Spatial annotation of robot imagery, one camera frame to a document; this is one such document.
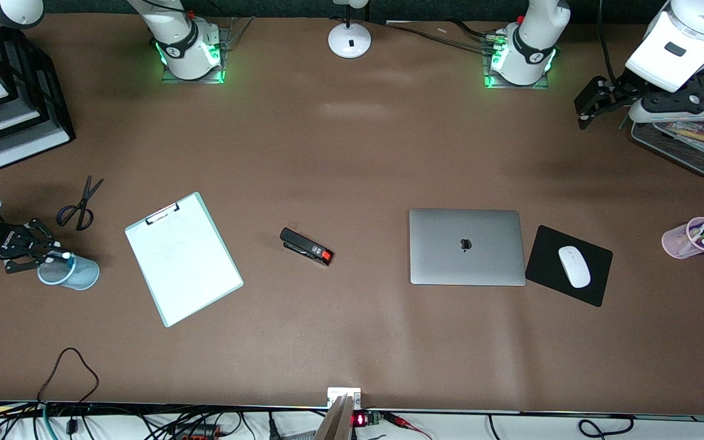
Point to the white paper sheet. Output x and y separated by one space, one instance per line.
184 263

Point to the red display module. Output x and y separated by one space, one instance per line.
359 420

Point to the pink translucent cup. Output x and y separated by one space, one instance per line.
679 243

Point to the white round lamp base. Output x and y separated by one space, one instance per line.
349 40

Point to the grey mesh tray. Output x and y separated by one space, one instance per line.
700 156

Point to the black stacked paper tray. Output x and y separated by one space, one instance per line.
40 91

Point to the black mouse pad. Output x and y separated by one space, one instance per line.
596 269

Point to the mint green clipboard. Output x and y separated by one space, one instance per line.
233 284

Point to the yellow orange pen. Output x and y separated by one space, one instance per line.
694 135

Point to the white computer mouse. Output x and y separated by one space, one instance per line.
574 267

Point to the grey metal beam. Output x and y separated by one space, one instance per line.
337 421

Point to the black stapler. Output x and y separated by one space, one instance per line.
303 245

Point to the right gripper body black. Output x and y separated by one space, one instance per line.
5 241

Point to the light blue mesh cup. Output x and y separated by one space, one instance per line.
74 273

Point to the red connector strip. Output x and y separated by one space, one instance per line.
202 431

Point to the grey laptop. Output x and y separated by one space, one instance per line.
450 269

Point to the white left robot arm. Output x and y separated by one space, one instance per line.
682 36

